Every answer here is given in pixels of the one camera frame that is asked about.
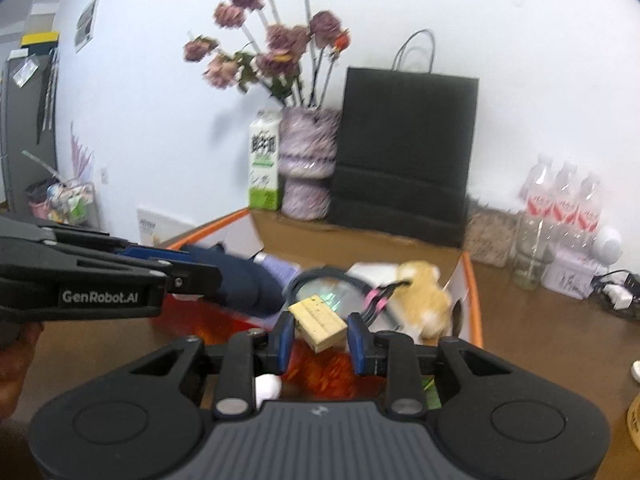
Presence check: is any white charger with cable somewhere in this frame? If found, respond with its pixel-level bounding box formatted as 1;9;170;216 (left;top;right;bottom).
591;269;640;322

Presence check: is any black paper bag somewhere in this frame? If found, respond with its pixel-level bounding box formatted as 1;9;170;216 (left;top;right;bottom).
328;44;478;248

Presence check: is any water bottle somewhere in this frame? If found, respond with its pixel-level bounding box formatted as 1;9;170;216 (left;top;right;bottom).
551;160;578;235
576;172;602;242
518;154;553;223

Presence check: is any right water bottle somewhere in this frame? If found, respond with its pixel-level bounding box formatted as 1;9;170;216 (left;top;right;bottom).
576;172;602;242

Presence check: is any white booklet by wall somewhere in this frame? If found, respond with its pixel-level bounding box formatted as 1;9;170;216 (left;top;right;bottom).
137;207;195;247

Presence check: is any empty glass cup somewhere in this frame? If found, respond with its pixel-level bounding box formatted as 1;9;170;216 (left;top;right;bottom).
511;212;553;290

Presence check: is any purple textured vase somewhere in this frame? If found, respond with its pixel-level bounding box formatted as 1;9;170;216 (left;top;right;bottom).
278;107;341;221

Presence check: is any middle water bottle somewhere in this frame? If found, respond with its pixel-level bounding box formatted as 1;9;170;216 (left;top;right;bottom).
551;160;578;235

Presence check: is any purple knitted pouch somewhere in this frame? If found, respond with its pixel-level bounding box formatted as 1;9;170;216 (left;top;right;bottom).
253;252;303;289

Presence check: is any orange cardboard box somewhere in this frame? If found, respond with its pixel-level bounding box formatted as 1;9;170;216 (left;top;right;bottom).
151;209;483;400

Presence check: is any navy blue pouch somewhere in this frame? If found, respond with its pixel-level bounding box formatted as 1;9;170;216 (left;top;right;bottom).
181;244;284;318

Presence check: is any white tin box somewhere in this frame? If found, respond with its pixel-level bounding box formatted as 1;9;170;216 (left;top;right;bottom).
541;246;603;300

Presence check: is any grey refrigerator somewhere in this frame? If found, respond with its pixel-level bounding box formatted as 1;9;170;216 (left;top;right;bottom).
1;54;58;214

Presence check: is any person left hand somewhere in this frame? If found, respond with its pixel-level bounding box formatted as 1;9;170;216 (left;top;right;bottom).
0;323;44;419

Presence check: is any clear jar with seeds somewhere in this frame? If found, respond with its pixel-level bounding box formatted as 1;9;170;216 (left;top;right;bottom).
463;198;520;268

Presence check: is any white round camera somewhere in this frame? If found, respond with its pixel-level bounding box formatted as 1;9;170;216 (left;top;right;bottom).
590;226;623;266

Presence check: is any green white milk carton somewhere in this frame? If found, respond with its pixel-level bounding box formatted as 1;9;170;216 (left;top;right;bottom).
248;110;282;211

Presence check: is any white yellow plush toy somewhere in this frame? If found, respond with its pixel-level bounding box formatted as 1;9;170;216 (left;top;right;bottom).
349;259;455;339

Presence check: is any beige cork block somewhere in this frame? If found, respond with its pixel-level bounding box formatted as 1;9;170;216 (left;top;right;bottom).
288;295;347;353

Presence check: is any left water bottle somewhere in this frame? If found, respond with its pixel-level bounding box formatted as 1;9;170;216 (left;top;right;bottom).
518;154;553;223

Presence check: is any dried rose bouquet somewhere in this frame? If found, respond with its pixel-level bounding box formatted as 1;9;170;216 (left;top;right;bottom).
182;0;352;110

